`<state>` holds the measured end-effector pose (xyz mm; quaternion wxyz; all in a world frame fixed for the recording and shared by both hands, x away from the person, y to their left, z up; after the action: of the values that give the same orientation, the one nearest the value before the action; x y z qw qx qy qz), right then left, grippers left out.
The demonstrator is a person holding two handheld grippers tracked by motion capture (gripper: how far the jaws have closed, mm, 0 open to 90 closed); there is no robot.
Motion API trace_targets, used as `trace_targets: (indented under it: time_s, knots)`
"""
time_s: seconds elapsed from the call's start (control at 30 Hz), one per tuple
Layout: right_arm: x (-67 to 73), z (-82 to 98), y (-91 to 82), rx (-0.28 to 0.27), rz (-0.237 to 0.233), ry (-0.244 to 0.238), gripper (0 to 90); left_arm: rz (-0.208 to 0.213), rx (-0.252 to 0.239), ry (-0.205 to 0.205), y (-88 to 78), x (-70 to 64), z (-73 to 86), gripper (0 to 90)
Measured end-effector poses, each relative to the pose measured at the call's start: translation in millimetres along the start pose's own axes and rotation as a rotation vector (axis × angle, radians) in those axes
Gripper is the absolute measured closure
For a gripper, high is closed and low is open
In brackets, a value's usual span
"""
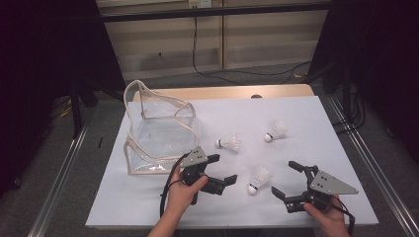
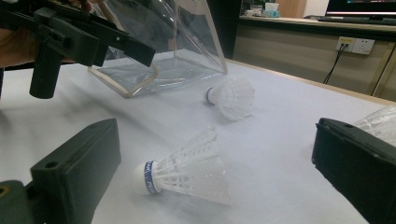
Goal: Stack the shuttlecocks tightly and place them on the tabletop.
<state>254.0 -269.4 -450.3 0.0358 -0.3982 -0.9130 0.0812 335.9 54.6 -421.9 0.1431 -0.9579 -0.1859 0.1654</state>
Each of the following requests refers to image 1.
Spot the person's left hand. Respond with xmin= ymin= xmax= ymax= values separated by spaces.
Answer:
xmin=165 ymin=163 xmax=210 ymax=217

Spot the black floor cable bundle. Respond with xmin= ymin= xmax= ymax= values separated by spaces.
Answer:
xmin=330 ymin=83 xmax=367 ymax=134

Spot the white plastic shuttlecock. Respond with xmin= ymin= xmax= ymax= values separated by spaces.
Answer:
xmin=247 ymin=166 xmax=273 ymax=196
xmin=215 ymin=133 xmax=242 ymax=153
xmin=263 ymin=119 xmax=290 ymax=143

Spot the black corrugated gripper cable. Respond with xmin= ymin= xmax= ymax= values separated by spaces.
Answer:
xmin=327 ymin=196 xmax=357 ymax=237
xmin=159 ymin=152 xmax=192 ymax=219

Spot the person's right hand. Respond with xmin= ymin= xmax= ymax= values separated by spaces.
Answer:
xmin=302 ymin=196 xmax=351 ymax=237

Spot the white table mat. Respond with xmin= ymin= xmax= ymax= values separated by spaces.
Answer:
xmin=84 ymin=96 xmax=379 ymax=230

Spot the aluminium floor rail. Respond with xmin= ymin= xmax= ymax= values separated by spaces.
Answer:
xmin=327 ymin=95 xmax=419 ymax=237
xmin=27 ymin=126 xmax=90 ymax=237

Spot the black curtain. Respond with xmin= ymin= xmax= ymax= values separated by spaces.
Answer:
xmin=0 ymin=0 xmax=126 ymax=198
xmin=307 ymin=0 xmax=419 ymax=156

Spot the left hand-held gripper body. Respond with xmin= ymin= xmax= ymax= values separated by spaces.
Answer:
xmin=180 ymin=145 xmax=227 ymax=197

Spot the clear bag with beige trim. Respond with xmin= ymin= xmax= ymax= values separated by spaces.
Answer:
xmin=123 ymin=79 xmax=202 ymax=176

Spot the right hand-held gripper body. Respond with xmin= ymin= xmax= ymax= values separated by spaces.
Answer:
xmin=282 ymin=170 xmax=360 ymax=214

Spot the thin black power cable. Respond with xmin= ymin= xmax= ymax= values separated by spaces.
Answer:
xmin=192 ymin=16 xmax=312 ymax=87

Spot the white wall socket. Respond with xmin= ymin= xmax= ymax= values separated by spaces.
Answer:
xmin=187 ymin=0 xmax=212 ymax=9

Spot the black horizontal metal bar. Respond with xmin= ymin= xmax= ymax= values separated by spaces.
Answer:
xmin=97 ymin=2 xmax=332 ymax=24

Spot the black metal stand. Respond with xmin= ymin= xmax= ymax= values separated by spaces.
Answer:
xmin=68 ymin=77 xmax=123 ymax=139
xmin=309 ymin=60 xmax=355 ymax=122

